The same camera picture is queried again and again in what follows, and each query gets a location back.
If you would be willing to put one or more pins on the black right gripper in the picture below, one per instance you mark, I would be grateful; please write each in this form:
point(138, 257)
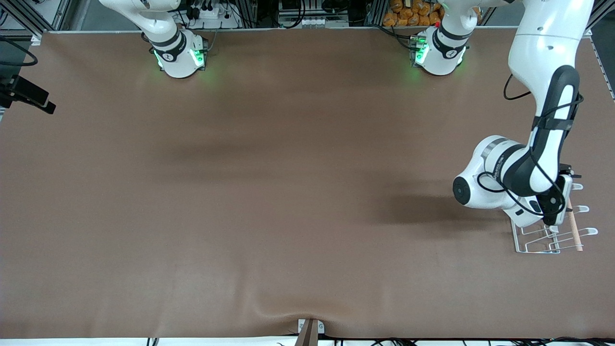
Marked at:
point(19, 90)

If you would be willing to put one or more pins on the aluminium frame profile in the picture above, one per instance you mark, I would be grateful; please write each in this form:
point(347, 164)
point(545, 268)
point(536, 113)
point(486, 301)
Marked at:
point(53, 14)

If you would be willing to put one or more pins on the orange items bin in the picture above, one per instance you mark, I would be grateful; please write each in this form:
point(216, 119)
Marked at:
point(408, 14)

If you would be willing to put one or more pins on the brown table mat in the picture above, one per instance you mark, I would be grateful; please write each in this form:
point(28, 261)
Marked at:
point(288, 192)

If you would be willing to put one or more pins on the grey metal table bracket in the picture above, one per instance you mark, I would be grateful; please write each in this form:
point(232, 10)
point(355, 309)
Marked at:
point(301, 327)

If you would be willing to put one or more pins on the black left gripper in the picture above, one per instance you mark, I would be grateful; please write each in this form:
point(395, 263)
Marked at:
point(569, 209)

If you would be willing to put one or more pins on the grey electronics box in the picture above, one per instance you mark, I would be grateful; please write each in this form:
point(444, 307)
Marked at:
point(312, 21)

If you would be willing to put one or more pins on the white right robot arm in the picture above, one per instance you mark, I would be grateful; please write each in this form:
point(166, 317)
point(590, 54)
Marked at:
point(173, 53)

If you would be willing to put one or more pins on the brown camera post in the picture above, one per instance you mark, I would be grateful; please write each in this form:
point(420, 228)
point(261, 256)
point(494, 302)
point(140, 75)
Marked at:
point(308, 336)

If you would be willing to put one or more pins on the white power strip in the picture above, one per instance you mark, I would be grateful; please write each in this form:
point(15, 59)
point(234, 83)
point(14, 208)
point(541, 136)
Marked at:
point(211, 13)

